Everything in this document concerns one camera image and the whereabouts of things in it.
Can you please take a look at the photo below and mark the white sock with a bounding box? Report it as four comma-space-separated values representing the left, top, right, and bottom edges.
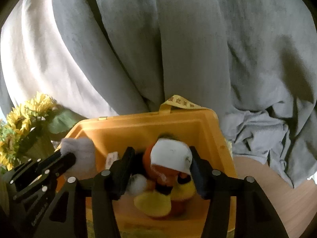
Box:
60, 138, 97, 180

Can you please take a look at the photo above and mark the green vase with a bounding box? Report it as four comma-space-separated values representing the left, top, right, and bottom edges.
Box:
23, 129, 55, 160

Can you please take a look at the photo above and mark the sunflower bouquet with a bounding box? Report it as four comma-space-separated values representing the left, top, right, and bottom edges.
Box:
1, 93, 85, 174

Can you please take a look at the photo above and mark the yellow plaid woven blanket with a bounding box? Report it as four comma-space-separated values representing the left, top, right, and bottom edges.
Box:
117, 217, 205, 237

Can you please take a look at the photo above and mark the orange plastic crate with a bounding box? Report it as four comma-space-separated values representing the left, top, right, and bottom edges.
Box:
55, 94, 238, 238

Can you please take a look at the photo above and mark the beige curtain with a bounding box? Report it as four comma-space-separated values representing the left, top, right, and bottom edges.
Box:
1, 0, 117, 119

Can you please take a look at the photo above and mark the grey curtain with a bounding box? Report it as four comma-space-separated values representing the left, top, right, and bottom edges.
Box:
0, 0, 317, 189

